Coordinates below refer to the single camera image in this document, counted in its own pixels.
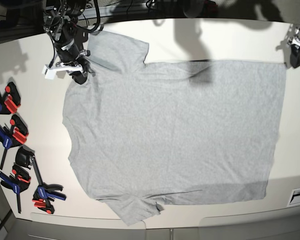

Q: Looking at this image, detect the black gripper at image right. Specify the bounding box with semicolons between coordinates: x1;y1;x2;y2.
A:
290;38;300;69

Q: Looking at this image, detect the black gripper at image left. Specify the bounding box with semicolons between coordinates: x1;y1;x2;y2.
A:
57;44;90;85

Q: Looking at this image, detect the grey T-shirt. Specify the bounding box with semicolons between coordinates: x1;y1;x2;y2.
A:
62;31;286;225

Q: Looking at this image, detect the black robot arm at image left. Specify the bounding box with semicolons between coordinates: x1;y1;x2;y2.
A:
42;0;90;85

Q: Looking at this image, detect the top blue red bar clamp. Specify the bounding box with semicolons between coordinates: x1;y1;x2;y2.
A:
0;81;21;115

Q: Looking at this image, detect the blue red bar clamp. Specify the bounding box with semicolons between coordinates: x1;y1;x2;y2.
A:
0;81;21;115
0;163;31;214
0;114;29;170

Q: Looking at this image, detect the long bar clamp black pad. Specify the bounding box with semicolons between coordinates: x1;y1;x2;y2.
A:
15;147;67;215

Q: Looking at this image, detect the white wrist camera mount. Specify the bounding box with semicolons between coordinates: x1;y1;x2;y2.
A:
42;63;84;80

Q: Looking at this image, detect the white slotted bracket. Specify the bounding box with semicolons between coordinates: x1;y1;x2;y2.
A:
287;188;300;208

